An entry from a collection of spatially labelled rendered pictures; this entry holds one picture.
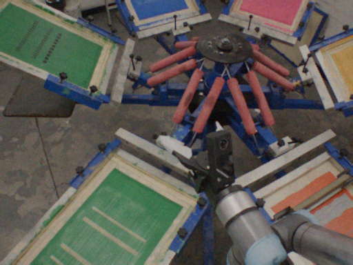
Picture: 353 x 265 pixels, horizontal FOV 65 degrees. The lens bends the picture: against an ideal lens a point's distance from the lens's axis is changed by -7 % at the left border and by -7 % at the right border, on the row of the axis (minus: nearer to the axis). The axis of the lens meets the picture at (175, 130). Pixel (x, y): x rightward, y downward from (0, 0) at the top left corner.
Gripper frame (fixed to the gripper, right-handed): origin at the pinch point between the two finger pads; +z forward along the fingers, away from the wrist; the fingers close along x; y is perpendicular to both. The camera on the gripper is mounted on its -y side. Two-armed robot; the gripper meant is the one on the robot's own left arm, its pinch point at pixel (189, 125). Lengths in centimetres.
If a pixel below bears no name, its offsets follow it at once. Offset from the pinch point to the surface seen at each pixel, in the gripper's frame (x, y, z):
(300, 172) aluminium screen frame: 75, 59, 3
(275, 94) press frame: 92, 51, 51
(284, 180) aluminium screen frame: 64, 60, 3
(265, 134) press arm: 68, 55, 28
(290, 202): 62, 64, -7
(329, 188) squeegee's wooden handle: 76, 52, -12
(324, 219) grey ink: 71, 62, -21
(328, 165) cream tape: 94, 60, 1
